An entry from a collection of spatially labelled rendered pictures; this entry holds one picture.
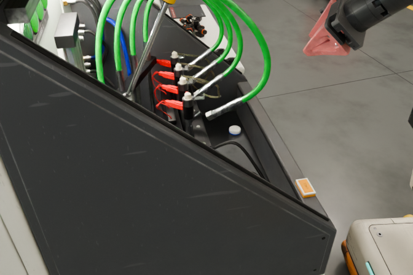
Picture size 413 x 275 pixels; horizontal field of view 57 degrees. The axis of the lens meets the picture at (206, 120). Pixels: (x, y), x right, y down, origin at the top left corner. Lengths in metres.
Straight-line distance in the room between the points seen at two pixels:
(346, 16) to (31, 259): 0.67
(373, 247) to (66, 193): 1.38
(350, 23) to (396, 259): 1.26
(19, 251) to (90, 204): 0.16
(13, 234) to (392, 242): 1.48
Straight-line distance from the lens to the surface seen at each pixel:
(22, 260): 0.77
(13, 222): 0.70
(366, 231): 1.83
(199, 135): 1.03
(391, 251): 1.80
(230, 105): 0.85
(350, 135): 2.81
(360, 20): 0.67
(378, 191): 2.44
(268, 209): 0.75
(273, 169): 1.09
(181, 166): 0.62
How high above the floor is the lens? 1.61
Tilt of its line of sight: 35 degrees down
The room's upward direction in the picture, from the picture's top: straight up
